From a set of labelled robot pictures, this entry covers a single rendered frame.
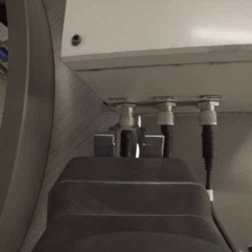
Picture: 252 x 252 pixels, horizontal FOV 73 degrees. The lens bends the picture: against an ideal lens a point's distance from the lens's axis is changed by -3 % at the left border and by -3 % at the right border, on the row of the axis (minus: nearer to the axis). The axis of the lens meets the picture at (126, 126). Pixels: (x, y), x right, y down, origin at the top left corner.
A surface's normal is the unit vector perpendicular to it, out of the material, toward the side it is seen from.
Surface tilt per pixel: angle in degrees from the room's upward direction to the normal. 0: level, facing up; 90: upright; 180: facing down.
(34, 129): 46
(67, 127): 90
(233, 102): 132
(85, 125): 90
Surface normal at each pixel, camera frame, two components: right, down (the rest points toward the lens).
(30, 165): 0.97, 0.15
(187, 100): -0.02, 0.99
